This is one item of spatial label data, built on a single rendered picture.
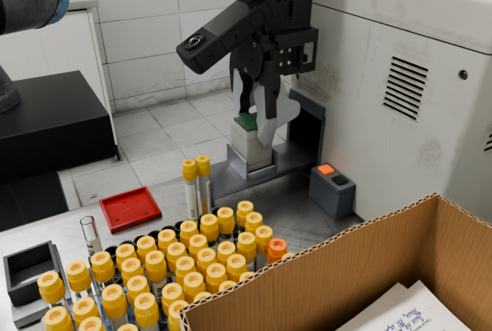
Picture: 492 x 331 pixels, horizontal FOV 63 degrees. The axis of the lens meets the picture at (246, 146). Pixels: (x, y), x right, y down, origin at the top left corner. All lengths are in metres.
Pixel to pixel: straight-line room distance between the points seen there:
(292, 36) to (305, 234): 0.25
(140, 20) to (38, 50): 0.90
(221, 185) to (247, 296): 0.27
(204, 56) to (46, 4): 0.43
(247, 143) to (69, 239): 0.26
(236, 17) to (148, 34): 2.36
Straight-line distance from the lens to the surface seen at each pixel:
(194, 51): 0.45
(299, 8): 0.50
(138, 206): 0.58
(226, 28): 0.45
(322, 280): 0.33
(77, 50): 2.09
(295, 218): 0.55
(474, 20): 0.40
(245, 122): 0.52
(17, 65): 2.09
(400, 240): 0.38
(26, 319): 0.48
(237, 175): 0.55
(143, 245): 0.35
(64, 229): 0.58
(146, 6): 2.77
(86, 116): 0.68
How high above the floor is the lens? 1.24
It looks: 31 degrees down
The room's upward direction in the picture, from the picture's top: straight up
